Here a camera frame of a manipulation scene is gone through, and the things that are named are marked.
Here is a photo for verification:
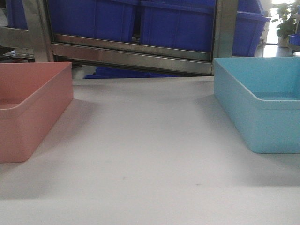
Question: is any pink plastic box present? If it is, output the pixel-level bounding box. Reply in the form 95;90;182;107
0;62;73;163

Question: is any blue bin behind left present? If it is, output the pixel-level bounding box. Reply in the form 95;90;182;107
48;0;139;42

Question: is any blue bin behind centre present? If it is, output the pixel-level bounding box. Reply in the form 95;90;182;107
140;0;214;53

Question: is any stainless steel shelf rack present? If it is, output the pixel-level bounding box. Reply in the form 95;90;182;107
0;0;238;75

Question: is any light blue plastic box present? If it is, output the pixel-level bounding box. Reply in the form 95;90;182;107
213;57;300;154

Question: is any small blue bin far right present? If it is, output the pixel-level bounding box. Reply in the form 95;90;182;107
289;34;300;46

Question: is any green potted plant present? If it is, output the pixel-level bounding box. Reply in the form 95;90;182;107
271;0;300;48

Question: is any blue bin behind right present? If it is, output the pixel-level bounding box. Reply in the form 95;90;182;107
232;0;270;57

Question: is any blue bin far left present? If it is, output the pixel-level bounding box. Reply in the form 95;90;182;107
6;0;28;30

